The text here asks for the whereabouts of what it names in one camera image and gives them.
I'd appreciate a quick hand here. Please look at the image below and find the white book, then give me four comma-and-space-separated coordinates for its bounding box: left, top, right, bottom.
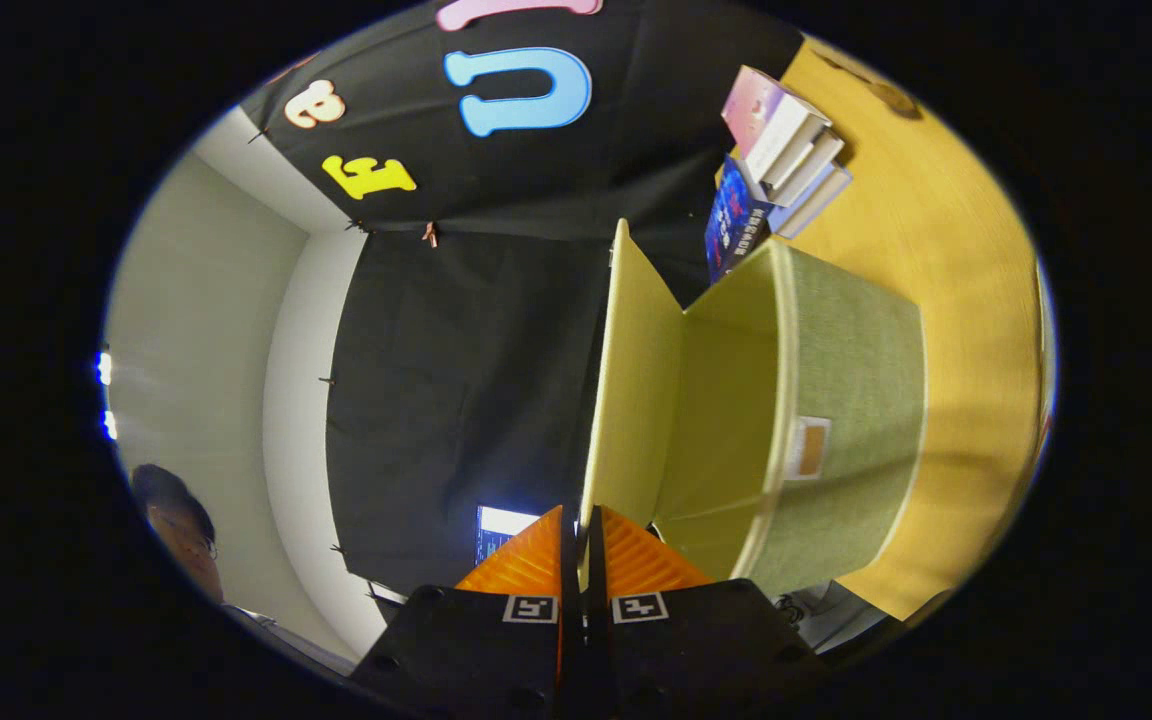
764, 128, 845, 208

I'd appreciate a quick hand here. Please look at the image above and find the brown plush toy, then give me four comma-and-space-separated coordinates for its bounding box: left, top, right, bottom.
816, 45, 923, 120

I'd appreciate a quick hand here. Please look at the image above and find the computer monitor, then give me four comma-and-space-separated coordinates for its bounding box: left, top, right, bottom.
476, 505, 543, 567

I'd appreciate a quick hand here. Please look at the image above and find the pink cover book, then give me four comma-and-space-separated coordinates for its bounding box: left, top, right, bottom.
721, 65, 833, 186

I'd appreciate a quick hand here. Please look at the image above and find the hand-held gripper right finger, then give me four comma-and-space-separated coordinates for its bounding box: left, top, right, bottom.
586, 505, 827, 717

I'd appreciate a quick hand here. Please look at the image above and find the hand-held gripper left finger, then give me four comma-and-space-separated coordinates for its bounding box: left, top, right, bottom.
351, 505, 582, 717

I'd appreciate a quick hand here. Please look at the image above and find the green fabric storage box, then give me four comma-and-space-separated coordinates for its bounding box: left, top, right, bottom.
581, 218, 927, 601

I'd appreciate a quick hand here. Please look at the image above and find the dark blue book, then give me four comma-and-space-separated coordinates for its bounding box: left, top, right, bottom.
704, 155, 777, 285

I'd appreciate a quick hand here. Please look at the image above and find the black backdrop cloth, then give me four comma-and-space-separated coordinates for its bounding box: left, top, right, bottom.
241, 0, 807, 601

